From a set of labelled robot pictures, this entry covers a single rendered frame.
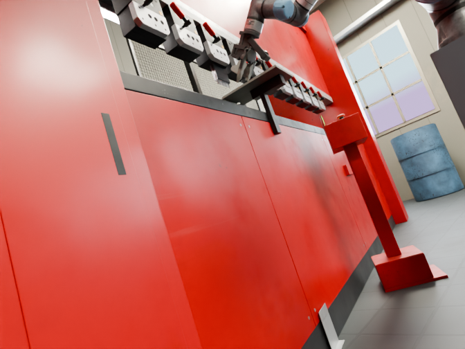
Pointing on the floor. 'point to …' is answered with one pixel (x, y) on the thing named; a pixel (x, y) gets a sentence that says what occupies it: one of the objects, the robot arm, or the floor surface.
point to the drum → (426, 163)
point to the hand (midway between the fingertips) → (243, 81)
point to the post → (193, 77)
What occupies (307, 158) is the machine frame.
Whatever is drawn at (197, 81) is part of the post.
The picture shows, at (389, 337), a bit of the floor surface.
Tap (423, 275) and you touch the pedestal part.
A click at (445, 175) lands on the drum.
